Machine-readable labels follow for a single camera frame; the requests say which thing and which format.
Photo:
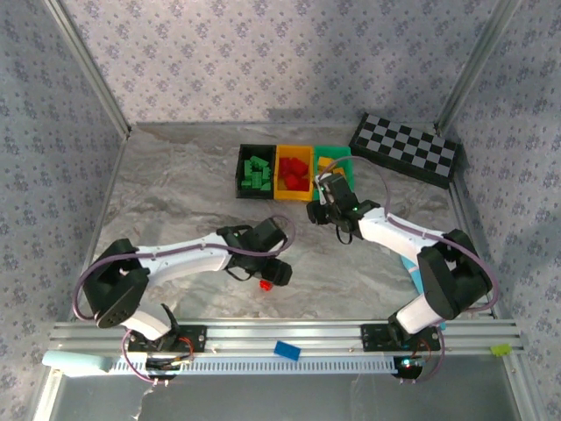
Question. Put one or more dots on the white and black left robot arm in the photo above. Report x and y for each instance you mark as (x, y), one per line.
(188, 261)

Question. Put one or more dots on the black plastic bin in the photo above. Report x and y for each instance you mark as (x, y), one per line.
(258, 195)

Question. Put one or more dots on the lime green small brick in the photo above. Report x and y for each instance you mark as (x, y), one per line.
(501, 349)

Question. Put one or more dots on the green square brick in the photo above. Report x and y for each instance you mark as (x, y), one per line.
(246, 179)

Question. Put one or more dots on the green two-by-four brick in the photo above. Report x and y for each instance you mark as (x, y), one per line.
(264, 163)
(250, 164)
(258, 176)

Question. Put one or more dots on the aluminium frame post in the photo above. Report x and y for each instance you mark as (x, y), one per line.
(477, 66)
(87, 70)

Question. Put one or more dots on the pale blue foam piece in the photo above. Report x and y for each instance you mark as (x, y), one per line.
(74, 361)

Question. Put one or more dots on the red square brick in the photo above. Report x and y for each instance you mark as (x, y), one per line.
(291, 181)
(264, 286)

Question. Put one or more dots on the yellow square brick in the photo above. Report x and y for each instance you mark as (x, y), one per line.
(326, 162)

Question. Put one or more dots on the green plastic bin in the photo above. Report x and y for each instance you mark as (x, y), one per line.
(326, 151)

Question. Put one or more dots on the red long brick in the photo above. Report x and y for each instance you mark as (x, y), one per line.
(287, 166)
(304, 182)
(300, 166)

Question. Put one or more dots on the black and grey checkerboard box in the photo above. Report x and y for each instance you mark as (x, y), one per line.
(403, 147)

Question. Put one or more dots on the aluminium side rail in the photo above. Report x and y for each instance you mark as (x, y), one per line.
(464, 215)
(109, 193)

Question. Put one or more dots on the yellow plastic bin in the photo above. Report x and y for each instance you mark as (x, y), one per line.
(291, 196)

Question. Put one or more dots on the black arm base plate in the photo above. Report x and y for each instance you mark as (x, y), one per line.
(372, 337)
(197, 340)

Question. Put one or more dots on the black electronics board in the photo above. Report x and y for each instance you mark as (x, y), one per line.
(168, 364)
(409, 366)

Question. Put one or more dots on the blue flat brick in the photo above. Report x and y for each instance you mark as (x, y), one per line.
(287, 351)

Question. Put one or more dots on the long aluminium mounting rail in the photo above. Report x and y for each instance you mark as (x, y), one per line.
(285, 331)

